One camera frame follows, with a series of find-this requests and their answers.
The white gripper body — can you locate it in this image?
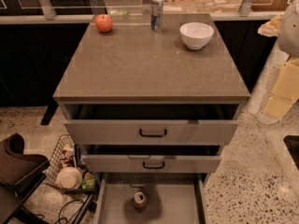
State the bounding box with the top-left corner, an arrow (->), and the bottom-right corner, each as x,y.
263,59 -> 299,119

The orange soda can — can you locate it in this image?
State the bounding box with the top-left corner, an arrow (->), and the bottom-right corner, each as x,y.
134,191 -> 148,209

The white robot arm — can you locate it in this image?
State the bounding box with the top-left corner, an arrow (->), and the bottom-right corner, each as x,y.
263,0 -> 299,119

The grey drawer cabinet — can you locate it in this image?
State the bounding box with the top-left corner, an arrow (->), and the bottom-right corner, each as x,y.
52,13 -> 251,185

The bottom grey drawer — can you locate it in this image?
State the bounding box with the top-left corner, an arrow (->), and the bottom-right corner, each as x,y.
93,174 -> 208,224

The grey drawer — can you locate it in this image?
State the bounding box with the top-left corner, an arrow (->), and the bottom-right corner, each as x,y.
83,145 -> 221,174
93,174 -> 208,224
65,104 -> 238,146

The blue silver energy drink can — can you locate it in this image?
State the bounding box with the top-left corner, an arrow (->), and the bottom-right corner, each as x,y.
150,0 -> 164,31

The middle grey drawer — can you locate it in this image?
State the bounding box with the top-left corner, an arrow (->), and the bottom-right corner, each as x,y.
83,145 -> 221,174

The top grey drawer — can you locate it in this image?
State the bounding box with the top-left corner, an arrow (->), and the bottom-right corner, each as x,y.
65,104 -> 238,146

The white ceramic bowl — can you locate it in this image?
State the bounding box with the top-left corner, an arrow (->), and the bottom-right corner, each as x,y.
179,22 -> 214,50

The red apple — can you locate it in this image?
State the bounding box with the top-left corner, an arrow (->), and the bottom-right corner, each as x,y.
95,14 -> 113,33

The green snack bag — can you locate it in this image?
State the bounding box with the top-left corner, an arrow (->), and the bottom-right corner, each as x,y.
81,172 -> 96,190

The brown snack package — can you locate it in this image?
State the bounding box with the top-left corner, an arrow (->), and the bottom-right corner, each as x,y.
60,146 -> 75,169

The white lidded cup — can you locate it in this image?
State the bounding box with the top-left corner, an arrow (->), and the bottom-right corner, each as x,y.
56,167 -> 82,189

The black chair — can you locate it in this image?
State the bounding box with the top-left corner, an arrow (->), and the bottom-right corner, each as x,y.
0,133 -> 50,224

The white diagonal post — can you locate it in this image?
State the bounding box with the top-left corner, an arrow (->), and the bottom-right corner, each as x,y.
246,41 -> 289,115

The black wire basket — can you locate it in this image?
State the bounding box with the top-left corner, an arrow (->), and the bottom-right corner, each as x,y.
45,134 -> 97,194

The black cable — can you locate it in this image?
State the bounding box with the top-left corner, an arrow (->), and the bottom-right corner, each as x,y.
54,198 -> 94,224

